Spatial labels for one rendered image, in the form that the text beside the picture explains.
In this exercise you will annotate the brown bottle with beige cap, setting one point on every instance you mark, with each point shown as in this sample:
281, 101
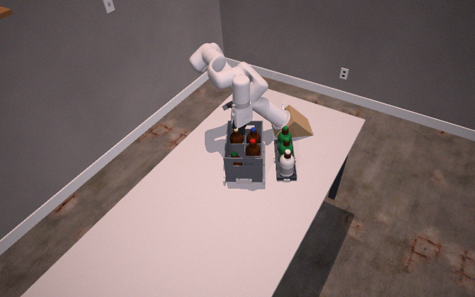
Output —
236, 138

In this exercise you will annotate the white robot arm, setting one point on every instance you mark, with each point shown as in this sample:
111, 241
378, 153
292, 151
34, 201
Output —
238, 80

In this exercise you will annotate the brown bottle with green cap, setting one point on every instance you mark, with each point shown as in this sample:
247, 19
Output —
235, 155

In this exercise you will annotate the brown bottle with blue cap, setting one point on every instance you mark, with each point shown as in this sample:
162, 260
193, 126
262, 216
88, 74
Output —
253, 135

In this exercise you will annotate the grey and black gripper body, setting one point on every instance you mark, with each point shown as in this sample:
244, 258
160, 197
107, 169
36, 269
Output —
241, 116

